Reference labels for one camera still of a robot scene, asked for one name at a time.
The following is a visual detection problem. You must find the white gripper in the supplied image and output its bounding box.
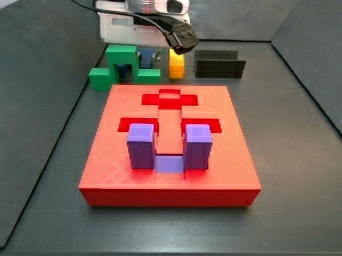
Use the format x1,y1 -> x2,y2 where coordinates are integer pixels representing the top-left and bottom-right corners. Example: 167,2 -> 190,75
95,0 -> 193,49

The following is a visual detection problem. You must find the blue U-shaped block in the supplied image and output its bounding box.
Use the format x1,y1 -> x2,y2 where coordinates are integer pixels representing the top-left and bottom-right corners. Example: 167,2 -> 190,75
114,46 -> 162,83

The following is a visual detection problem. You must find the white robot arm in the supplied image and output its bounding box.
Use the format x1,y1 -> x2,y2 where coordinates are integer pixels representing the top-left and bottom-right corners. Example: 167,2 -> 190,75
95,0 -> 190,47

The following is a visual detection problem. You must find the black angled fixture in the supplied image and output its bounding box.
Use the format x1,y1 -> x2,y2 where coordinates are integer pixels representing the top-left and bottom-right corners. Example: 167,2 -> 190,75
194,50 -> 246,79

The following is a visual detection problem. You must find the red base board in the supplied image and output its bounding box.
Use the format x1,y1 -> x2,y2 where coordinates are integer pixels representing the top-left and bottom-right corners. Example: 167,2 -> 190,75
79,85 -> 262,207

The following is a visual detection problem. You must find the green stepped block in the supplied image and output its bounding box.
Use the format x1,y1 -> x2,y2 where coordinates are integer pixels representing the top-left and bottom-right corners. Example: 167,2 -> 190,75
89,45 -> 162,92

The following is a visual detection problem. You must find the yellow long bar block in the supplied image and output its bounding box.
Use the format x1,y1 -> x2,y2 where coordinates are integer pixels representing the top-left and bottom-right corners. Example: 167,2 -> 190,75
169,50 -> 185,79

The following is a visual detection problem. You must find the purple U-shaped block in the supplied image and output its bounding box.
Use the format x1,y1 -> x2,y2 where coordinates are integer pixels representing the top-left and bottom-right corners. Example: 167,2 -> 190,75
127,123 -> 213,173

